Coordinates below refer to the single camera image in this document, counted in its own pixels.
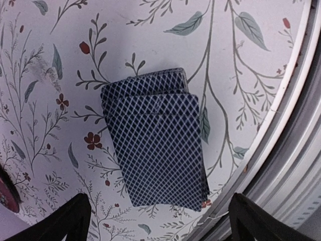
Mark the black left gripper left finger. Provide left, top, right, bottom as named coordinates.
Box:
left=7, top=193, right=91, bottom=241

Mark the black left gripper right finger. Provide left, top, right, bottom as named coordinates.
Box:
left=228, top=193, right=312, bottom=241

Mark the blue grey cloth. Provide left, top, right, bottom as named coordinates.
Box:
left=101, top=68, right=209, bottom=212

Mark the red floral plate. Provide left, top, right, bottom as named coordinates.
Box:
left=1, top=166, right=22, bottom=213

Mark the front aluminium rail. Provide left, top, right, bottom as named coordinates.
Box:
left=188, top=1, right=320, bottom=240

